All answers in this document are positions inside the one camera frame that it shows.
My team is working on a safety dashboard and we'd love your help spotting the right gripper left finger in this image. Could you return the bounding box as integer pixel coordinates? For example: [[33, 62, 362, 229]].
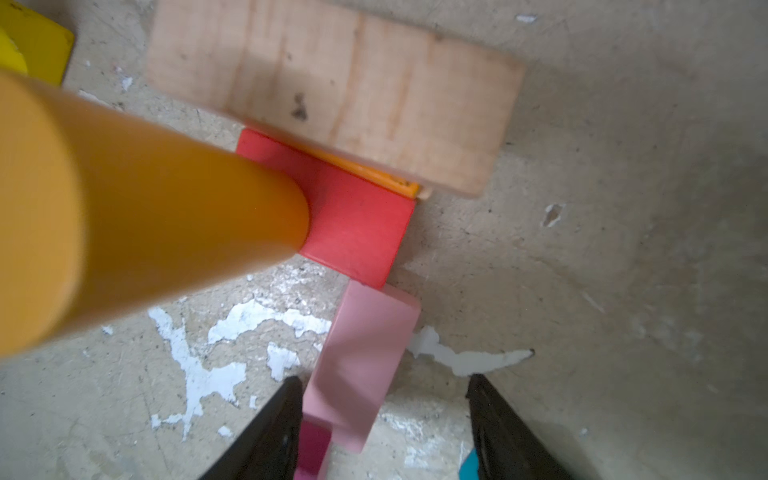
[[201, 376, 303, 480]]

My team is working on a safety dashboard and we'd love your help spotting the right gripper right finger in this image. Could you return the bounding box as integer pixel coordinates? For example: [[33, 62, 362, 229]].
[[466, 374, 573, 479]]

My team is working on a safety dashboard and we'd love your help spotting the teal block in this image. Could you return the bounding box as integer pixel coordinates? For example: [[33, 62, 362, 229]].
[[458, 449, 479, 480]]

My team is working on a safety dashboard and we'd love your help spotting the magenta block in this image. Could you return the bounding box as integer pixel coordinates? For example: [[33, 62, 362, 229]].
[[293, 420, 332, 480]]

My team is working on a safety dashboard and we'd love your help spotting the light pink rectangular block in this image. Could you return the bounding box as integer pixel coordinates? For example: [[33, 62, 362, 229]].
[[303, 280, 421, 454]]

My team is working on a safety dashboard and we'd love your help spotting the red block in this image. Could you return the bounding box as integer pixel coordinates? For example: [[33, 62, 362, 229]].
[[236, 129, 416, 289]]

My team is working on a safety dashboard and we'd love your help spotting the orange block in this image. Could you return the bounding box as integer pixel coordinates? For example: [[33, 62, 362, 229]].
[[288, 142, 422, 199]]

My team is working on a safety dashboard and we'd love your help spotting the yellow cylinder block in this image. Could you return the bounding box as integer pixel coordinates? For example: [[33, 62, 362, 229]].
[[1, 71, 309, 356]]

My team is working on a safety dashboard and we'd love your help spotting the natural wood block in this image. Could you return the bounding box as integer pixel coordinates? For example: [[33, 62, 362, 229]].
[[146, 1, 525, 198]]

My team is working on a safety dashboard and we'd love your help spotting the yellow arch block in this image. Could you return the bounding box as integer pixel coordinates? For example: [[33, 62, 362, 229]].
[[1, 0, 75, 86]]

